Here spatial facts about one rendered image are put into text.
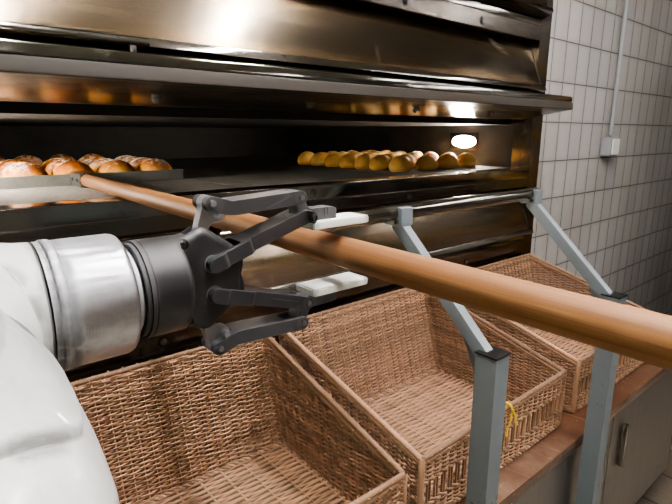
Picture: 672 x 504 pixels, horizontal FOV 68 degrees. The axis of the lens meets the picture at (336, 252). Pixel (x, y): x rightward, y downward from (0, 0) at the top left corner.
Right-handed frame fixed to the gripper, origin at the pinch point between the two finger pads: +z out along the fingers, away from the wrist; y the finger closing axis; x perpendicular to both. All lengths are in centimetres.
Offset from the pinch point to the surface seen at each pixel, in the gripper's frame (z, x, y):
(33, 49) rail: -16, -48, -23
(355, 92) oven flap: 46, -48, -21
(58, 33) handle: -11, -53, -26
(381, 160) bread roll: 95, -88, -3
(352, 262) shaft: -1.3, 3.9, 0.1
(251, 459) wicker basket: 18, -51, 60
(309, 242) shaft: -1.2, -2.8, -0.7
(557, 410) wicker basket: 84, -13, 56
